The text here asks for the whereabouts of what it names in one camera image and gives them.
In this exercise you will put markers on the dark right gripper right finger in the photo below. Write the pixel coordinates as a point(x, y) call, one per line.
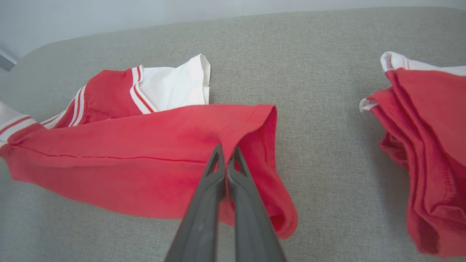
point(251, 225)

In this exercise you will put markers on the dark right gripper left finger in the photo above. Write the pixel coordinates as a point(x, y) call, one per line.
point(204, 218)

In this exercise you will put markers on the red white Bulls jersey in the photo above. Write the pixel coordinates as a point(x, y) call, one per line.
point(127, 153)

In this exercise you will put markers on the red Bulls shorts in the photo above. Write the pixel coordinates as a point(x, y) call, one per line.
point(437, 138)

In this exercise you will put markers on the grey fabric sofa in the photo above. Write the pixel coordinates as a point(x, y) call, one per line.
point(320, 109)

